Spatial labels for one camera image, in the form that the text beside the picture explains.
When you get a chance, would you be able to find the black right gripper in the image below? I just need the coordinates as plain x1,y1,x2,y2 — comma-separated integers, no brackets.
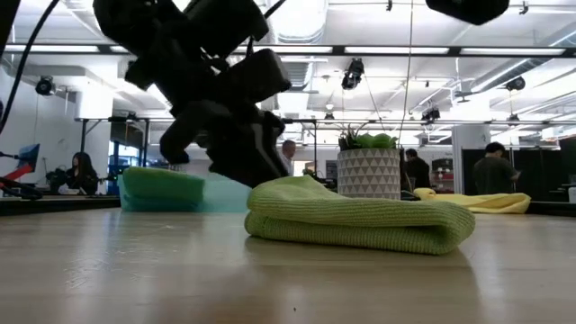
424,0,511,27

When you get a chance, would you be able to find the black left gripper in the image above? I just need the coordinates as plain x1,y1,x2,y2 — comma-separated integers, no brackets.
92,0,293,190

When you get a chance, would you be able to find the black overhead frame beam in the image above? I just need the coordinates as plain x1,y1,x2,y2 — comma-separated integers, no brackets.
0,42,576,59

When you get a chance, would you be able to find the yellow microfiber towel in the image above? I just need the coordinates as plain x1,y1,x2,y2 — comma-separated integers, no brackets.
412,186,533,215

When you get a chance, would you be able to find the green translucent plastic bin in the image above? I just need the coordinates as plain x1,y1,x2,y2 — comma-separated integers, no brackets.
116,173,253,214

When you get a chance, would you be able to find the thin hanging cable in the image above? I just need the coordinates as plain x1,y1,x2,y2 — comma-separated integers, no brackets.
397,0,416,146

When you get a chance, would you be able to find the white column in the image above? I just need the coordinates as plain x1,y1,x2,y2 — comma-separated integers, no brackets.
451,122,492,195

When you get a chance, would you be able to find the background computer monitor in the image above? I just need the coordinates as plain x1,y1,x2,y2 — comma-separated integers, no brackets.
15,142,42,181

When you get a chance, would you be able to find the lime microfiber towel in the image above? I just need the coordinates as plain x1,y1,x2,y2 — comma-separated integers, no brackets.
243,175,477,257

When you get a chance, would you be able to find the succulent in patterned pot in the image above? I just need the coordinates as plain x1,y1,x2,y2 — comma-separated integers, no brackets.
337,126,402,202

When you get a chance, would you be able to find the person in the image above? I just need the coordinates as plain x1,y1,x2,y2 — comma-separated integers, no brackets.
64,151,101,196
472,141,523,196
403,148,433,191
279,139,299,177

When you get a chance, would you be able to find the black hanging camera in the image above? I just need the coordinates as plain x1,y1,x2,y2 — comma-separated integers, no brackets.
339,57,366,91

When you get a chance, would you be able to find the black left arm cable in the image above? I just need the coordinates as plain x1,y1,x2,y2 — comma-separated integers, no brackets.
0,0,62,135

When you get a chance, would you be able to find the silver ventilation duct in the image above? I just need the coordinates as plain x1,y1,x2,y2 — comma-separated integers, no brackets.
265,0,330,94

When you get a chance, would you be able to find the black background frame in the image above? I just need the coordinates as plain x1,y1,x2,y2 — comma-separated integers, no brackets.
73,114,153,182
283,117,320,176

